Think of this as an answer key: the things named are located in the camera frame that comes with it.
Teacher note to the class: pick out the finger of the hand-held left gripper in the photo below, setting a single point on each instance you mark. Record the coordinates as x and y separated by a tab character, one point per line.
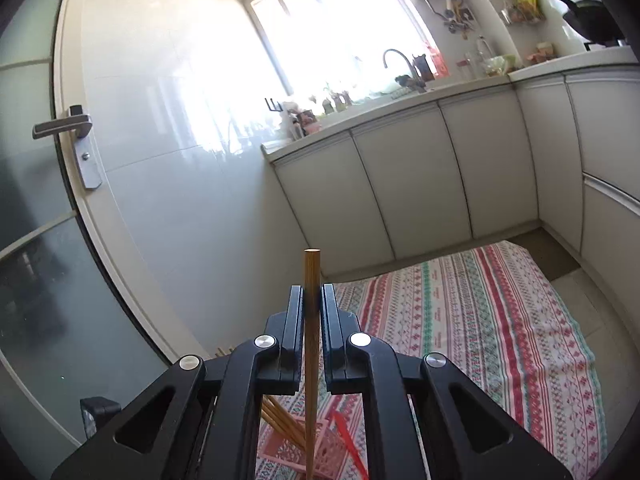
102	417

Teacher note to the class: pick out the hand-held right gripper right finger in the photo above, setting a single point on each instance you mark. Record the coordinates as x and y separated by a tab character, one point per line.
332	330

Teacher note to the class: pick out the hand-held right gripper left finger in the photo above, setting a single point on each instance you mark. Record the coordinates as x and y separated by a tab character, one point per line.
292	330

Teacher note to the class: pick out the pink plastic utensil basket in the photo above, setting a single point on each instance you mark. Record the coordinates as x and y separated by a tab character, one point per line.
280	452

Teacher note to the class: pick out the red plastic spoon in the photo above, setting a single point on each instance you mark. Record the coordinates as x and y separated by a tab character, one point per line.
350	445

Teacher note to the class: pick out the striped patterned tablecloth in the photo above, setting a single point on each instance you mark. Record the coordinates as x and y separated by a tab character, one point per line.
475	335

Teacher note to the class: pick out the frosted glass door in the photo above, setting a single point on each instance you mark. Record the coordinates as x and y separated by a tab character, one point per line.
35	260

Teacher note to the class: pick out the white kitchen cabinets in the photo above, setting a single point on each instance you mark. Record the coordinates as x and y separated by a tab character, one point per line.
425	175

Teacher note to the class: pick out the small figurines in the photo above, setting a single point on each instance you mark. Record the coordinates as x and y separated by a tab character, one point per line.
300	117

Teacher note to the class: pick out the small plant pots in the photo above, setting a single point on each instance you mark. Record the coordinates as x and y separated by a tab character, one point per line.
337	100

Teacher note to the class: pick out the curved metal faucet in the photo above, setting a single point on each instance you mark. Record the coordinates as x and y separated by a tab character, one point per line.
400	67

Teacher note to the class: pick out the dark brown jar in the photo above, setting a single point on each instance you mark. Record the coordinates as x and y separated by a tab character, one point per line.
422	67

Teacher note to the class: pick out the red bottle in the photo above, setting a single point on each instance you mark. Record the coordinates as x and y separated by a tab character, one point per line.
437	62

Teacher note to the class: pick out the kitchen window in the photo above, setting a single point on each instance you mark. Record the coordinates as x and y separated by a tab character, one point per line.
340	30

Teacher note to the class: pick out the clear glass bottle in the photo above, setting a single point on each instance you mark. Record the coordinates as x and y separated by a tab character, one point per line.
483	52

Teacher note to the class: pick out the yellow snack packets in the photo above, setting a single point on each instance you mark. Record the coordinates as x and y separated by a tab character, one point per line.
527	2

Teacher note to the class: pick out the black wok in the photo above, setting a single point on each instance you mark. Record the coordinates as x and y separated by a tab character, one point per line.
590	15

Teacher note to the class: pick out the black wall hook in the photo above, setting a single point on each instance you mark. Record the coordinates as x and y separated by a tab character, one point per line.
272	105

